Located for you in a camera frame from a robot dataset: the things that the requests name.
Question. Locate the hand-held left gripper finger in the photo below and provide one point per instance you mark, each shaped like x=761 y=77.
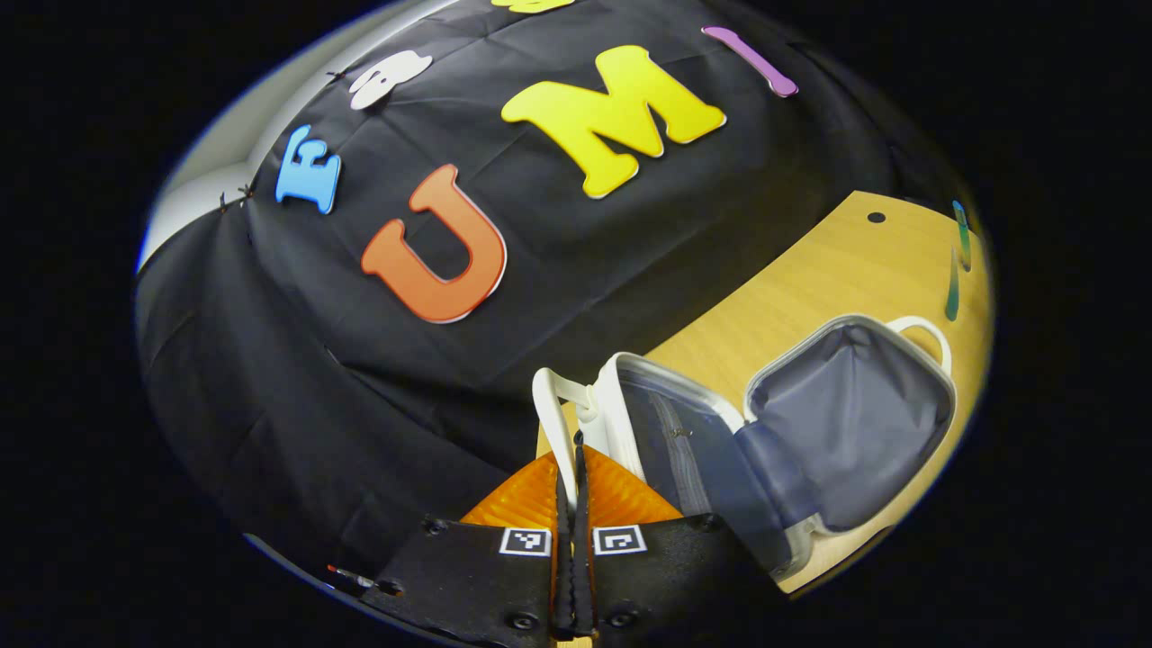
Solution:
x=585 y=585
x=563 y=585

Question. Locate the black backdrop cloth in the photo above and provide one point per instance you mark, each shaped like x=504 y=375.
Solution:
x=270 y=360

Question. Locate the blue capped clear bottle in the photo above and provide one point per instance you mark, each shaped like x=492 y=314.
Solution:
x=962 y=238

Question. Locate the white suitcase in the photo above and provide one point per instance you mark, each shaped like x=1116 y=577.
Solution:
x=846 y=423

